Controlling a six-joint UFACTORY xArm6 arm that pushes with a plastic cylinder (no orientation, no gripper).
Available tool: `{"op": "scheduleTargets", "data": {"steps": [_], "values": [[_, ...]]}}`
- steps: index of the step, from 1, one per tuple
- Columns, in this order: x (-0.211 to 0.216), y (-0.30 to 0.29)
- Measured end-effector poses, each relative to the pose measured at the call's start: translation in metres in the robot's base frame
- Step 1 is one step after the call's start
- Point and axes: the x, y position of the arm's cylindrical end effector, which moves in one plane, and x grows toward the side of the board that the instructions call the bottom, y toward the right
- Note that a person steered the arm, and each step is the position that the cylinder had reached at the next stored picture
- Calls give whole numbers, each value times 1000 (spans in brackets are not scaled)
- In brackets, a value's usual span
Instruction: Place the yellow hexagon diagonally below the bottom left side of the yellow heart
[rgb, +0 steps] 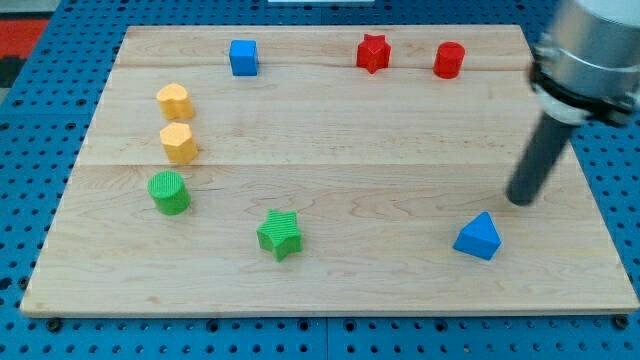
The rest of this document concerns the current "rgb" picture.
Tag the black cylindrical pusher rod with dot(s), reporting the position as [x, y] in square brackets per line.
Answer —
[540, 155]

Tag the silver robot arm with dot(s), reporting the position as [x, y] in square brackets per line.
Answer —
[585, 66]

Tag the yellow hexagon block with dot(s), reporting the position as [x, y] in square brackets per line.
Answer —
[178, 143]

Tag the yellow heart block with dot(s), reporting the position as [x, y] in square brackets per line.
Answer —
[175, 102]

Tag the blue triangle block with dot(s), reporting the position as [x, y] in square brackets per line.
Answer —
[479, 237]

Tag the red cylinder block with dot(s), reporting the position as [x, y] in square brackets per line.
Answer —
[449, 59]

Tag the red star block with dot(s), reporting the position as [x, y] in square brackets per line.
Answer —
[373, 53]

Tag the wooden board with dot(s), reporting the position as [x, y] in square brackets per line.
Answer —
[383, 171]

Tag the green star block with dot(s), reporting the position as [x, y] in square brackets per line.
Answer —
[279, 234]

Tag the blue cube block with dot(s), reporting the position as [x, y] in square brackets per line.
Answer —
[243, 57]

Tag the green cylinder block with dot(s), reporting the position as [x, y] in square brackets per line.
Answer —
[168, 192]

